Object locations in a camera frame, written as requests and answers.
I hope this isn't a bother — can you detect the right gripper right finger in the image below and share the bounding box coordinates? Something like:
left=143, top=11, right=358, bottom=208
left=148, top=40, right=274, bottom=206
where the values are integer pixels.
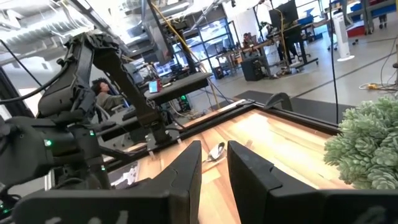
left=226, top=140, right=398, bottom=224

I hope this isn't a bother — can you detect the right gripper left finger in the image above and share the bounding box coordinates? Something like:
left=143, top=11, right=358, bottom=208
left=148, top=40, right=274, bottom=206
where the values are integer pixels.
left=11, top=139, right=203, bottom=224

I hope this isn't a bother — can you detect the spoon with orange handle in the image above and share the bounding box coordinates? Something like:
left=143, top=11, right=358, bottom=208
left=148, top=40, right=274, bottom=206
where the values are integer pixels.
left=201, top=141, right=226, bottom=174

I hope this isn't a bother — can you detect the Yellowstone book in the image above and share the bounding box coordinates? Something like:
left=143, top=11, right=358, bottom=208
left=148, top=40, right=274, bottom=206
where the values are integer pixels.
left=108, top=161, right=140, bottom=189

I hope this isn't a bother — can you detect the green-lit computer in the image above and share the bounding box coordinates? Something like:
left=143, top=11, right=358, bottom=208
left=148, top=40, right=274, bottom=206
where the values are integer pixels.
left=177, top=94, right=193, bottom=113

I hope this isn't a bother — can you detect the black clamp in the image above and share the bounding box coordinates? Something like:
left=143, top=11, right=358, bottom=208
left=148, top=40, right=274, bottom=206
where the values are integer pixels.
left=264, top=92, right=294, bottom=112

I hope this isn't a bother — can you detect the black hazard-striped floor mat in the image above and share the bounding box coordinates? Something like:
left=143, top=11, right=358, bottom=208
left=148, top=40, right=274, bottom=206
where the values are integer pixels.
left=233, top=90, right=357, bottom=125

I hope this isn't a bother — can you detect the phone with lit screen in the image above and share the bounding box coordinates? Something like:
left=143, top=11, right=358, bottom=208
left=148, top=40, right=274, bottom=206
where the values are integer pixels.
left=148, top=79, right=163, bottom=94

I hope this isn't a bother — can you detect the green succulent in white pot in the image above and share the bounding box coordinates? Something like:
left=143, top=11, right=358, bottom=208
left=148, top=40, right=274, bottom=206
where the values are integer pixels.
left=322, top=95, right=398, bottom=190

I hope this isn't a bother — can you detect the person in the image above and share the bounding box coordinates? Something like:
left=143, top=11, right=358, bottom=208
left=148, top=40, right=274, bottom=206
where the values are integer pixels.
left=91, top=77, right=125, bottom=114
left=242, top=32, right=255, bottom=49

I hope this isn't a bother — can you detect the black cabinet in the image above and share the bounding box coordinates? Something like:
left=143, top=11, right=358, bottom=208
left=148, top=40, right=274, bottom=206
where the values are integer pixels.
left=240, top=55, right=266, bottom=82

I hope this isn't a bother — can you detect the wooden workbench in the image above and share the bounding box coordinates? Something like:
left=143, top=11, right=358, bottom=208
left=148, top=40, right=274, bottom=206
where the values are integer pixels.
left=216, top=39, right=271, bottom=75

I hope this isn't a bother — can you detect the white tower fan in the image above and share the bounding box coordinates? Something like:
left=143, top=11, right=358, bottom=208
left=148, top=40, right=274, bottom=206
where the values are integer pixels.
left=331, top=11, right=356, bottom=62

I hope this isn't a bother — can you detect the black standing desk with monitor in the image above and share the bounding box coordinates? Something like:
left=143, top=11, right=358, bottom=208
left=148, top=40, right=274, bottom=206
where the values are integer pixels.
left=267, top=0, right=320, bottom=70

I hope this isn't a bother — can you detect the blue shelf rack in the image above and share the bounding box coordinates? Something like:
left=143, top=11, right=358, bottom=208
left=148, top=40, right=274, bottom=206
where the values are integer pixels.
left=323, top=0, right=398, bottom=35

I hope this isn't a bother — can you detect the black aluminium table frame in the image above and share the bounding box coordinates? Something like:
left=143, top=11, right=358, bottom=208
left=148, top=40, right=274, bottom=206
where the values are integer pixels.
left=102, top=98, right=340, bottom=170

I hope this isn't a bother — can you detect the white floor cable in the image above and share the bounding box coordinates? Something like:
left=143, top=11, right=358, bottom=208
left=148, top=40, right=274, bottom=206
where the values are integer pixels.
left=358, top=81, right=398, bottom=93

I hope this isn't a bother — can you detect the long black cable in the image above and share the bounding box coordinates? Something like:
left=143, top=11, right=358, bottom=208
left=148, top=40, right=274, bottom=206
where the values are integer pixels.
left=328, top=0, right=340, bottom=124

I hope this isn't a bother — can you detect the yellow cable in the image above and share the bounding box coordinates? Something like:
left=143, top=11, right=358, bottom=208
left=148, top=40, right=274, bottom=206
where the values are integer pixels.
left=150, top=1, right=222, bottom=110

